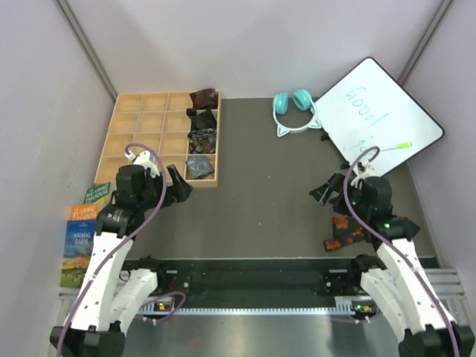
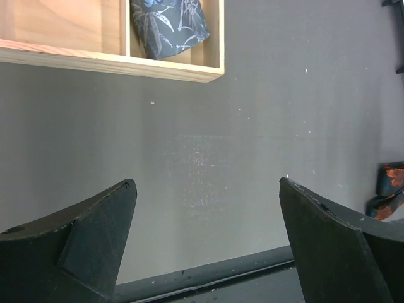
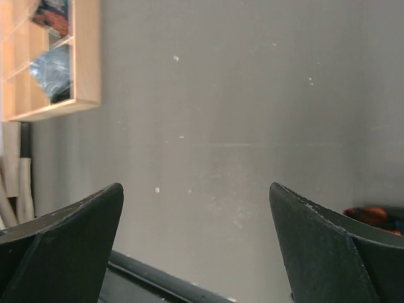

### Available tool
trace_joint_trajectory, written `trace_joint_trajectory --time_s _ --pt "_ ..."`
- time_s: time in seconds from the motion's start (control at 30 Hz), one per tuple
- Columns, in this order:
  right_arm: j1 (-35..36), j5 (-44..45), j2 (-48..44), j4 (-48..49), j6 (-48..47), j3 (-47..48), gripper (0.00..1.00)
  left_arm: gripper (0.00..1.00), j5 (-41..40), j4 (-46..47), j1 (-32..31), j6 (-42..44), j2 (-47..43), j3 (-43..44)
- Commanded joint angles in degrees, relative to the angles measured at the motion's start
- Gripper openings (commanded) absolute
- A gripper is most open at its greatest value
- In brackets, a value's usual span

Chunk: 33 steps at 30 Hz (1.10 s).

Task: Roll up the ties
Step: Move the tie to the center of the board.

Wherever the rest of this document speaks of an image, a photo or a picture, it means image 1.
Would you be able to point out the wooden compartment tray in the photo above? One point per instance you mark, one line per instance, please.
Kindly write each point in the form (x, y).
(159, 121)

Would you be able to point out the multicolour paisley rolled tie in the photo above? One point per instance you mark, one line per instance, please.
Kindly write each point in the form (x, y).
(202, 141)

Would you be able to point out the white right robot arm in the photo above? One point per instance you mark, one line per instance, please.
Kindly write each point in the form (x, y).
(394, 276)

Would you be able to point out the teal cat ear headphones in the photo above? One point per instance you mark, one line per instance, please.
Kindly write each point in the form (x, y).
(301, 101)

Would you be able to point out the blue Animal Farm book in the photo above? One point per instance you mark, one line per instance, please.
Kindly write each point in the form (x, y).
(79, 239)

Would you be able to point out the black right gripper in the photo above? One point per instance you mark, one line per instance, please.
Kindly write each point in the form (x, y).
(333, 184)

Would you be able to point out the grey blue rolled tie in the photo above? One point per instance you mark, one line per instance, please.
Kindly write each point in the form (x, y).
(199, 167)

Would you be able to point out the dark red rolled tie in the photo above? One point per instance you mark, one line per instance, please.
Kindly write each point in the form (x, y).
(205, 99)

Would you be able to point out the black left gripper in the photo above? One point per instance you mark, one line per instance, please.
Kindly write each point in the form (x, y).
(181, 190)

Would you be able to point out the slotted cable duct rail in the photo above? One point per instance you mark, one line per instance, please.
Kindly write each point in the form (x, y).
(358, 308)

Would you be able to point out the white dry erase board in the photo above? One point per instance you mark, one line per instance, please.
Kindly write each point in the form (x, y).
(368, 108)

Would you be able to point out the green marker pen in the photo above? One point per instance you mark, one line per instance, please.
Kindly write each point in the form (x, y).
(404, 145)

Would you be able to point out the orange paperback book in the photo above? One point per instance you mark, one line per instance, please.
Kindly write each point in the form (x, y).
(84, 212)

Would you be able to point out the dark blue rolled tie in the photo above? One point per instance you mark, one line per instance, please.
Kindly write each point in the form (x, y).
(202, 120)

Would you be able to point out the black orange floral tie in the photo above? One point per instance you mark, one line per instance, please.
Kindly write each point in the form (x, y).
(347, 231)

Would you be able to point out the green paperback book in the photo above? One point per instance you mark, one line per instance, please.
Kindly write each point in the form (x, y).
(98, 194)

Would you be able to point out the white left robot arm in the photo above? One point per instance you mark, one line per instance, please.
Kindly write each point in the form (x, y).
(102, 313)

